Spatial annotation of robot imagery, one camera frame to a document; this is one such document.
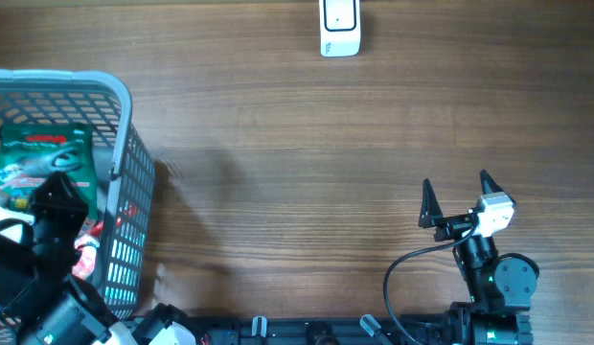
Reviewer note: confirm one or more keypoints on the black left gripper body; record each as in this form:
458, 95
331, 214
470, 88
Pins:
56, 230

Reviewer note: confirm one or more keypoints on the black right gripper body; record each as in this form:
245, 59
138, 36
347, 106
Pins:
451, 227

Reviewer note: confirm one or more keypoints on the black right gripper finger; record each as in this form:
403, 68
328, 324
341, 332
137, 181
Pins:
431, 214
489, 186

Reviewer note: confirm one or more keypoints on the red white small box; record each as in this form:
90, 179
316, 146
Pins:
87, 246

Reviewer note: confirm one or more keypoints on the green 3M gloves packet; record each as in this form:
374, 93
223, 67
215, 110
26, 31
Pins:
30, 153

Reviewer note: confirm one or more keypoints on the red stick sachet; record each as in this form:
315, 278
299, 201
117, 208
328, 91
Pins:
124, 213

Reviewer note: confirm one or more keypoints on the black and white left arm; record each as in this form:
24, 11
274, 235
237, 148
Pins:
53, 306

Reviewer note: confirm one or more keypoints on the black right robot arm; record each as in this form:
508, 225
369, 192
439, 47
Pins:
500, 286

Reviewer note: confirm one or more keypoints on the white barcode scanner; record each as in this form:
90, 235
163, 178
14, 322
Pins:
340, 28

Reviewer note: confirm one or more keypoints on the grey plastic mesh basket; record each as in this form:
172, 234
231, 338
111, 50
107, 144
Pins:
122, 163

